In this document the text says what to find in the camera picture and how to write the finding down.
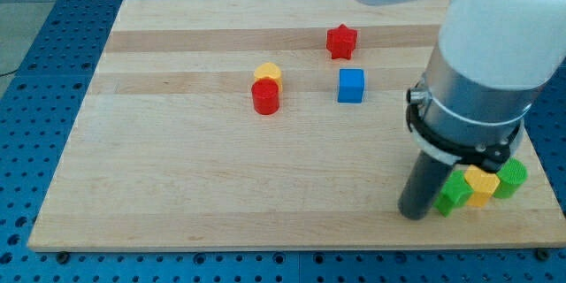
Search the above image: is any red star block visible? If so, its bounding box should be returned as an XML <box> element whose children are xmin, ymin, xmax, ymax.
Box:
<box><xmin>326</xmin><ymin>24</ymin><xmax>358</xmax><ymax>60</ymax></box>

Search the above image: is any green cylinder block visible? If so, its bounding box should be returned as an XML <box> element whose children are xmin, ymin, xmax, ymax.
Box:
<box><xmin>493</xmin><ymin>158</ymin><xmax>528</xmax><ymax>199</ymax></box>

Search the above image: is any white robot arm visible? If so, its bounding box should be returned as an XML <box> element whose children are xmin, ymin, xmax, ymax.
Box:
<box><xmin>356</xmin><ymin>0</ymin><xmax>565</xmax><ymax>220</ymax></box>

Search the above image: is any green star block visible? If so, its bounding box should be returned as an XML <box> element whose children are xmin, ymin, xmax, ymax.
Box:
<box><xmin>433</xmin><ymin>170</ymin><xmax>474</xmax><ymax>217</ymax></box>

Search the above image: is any blue cube block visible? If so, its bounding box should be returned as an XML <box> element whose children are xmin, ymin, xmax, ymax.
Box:
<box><xmin>337</xmin><ymin>69</ymin><xmax>365</xmax><ymax>103</ymax></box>

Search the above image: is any wooden board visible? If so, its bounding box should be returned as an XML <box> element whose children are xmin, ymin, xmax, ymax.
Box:
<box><xmin>27</xmin><ymin>0</ymin><xmax>565</xmax><ymax>252</ymax></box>

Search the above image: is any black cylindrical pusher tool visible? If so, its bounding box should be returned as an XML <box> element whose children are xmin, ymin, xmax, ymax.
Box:
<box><xmin>398</xmin><ymin>151</ymin><xmax>454</xmax><ymax>220</ymax></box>

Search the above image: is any yellow heart block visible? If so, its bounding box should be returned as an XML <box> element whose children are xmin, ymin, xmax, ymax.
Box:
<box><xmin>253</xmin><ymin>62</ymin><xmax>283</xmax><ymax>93</ymax></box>

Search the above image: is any red cylinder block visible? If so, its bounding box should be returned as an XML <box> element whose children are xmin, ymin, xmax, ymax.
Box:
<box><xmin>251</xmin><ymin>78</ymin><xmax>279</xmax><ymax>115</ymax></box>

